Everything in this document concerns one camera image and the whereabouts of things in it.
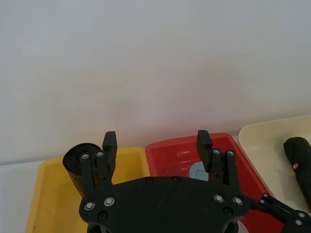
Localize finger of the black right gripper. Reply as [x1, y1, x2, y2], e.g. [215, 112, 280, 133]
[247, 193, 311, 233]

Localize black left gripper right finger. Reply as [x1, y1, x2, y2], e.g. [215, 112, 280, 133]
[196, 129, 241, 193]

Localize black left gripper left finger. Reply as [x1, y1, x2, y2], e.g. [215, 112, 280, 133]
[80, 131, 119, 198]

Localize grey packet in clear wrap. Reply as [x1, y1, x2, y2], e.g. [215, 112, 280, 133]
[155, 149, 210, 182]

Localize red plastic bin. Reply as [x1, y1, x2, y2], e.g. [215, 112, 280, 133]
[145, 132, 285, 233]

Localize black plastic bag roll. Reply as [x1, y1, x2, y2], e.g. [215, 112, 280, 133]
[62, 143, 105, 198]

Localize cream plastic tray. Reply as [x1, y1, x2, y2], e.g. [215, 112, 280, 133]
[239, 115, 311, 215]

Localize black folded umbrella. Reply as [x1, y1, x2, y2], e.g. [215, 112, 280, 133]
[282, 136, 311, 212]

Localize yellow plastic bin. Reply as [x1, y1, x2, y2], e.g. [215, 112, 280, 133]
[25, 147, 150, 233]

